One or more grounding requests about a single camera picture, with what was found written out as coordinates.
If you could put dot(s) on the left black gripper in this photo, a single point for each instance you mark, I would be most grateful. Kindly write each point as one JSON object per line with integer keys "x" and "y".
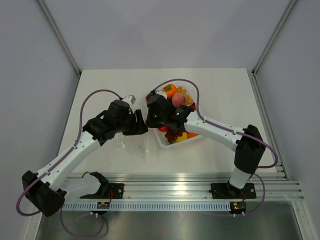
{"x": 139, "y": 127}

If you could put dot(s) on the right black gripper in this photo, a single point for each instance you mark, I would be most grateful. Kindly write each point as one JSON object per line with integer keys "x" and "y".
{"x": 149, "y": 122}

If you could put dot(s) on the clear zip top bag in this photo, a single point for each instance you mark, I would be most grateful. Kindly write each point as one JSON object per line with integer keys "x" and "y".
{"x": 132, "y": 143}

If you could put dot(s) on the pink peach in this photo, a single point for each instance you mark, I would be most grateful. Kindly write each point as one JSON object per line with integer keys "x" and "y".
{"x": 178, "y": 99}

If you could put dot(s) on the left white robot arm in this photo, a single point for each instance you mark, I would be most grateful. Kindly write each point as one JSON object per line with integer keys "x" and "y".
{"x": 46, "y": 189}

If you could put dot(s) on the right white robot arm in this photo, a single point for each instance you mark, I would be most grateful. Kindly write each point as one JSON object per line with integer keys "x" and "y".
{"x": 246, "y": 143}

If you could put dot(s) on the white plastic food tray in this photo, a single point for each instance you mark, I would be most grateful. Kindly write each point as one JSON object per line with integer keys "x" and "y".
{"x": 161, "y": 138}

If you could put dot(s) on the red orange bell pepper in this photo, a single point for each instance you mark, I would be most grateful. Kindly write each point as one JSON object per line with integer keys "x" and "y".
{"x": 163, "y": 128}

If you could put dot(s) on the dark red apple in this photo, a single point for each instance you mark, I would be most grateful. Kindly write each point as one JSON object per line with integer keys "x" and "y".
{"x": 149, "y": 96}

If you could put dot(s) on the orange persimmon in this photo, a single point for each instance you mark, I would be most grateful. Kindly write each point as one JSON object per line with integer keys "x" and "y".
{"x": 169, "y": 90}

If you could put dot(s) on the purple grape bunch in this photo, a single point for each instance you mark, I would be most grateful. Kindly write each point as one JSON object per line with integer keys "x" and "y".
{"x": 172, "y": 135}

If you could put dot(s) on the dark red fig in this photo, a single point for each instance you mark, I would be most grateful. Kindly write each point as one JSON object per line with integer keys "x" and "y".
{"x": 193, "y": 106}

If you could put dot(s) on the orange tangerine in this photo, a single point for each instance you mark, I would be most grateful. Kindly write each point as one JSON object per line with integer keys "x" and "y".
{"x": 191, "y": 135}

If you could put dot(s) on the left small circuit board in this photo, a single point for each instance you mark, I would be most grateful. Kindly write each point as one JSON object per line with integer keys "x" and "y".
{"x": 103, "y": 205}

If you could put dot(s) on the small circuit board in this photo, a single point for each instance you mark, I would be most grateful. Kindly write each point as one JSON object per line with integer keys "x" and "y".
{"x": 103, "y": 205}
{"x": 238, "y": 207}

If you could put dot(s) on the right small circuit board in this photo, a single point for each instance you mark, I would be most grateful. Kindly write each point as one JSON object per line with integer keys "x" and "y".
{"x": 238, "y": 207}

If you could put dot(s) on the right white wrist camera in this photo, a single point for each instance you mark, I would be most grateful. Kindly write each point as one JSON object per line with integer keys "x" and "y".
{"x": 161, "y": 93}

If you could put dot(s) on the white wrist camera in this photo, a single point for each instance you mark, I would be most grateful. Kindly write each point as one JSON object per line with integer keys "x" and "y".
{"x": 129, "y": 99}
{"x": 161, "y": 93}

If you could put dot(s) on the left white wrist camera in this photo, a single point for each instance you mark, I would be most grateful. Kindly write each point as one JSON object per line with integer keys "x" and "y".
{"x": 129, "y": 99}

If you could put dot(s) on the aluminium mounting rail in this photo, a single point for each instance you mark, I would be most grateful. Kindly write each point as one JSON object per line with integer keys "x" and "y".
{"x": 275, "y": 186}

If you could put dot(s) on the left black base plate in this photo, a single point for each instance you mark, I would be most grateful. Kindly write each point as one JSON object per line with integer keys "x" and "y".
{"x": 112, "y": 190}

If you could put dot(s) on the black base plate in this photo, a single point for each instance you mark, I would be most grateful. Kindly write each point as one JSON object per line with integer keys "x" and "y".
{"x": 225, "y": 191}
{"x": 112, "y": 190}

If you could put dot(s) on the white slotted cable duct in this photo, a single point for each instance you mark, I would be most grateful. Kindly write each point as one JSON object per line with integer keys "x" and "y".
{"x": 150, "y": 206}

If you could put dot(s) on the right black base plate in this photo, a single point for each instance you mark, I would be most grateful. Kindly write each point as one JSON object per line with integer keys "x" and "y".
{"x": 225, "y": 191}

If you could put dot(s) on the right aluminium frame post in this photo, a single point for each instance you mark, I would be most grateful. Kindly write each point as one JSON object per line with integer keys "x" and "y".
{"x": 274, "y": 36}

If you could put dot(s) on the aluminium frame post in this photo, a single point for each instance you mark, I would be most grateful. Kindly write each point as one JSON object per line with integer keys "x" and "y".
{"x": 58, "y": 35}
{"x": 274, "y": 36}

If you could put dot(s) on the left aluminium frame post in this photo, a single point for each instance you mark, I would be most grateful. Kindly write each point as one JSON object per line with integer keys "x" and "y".
{"x": 58, "y": 35}

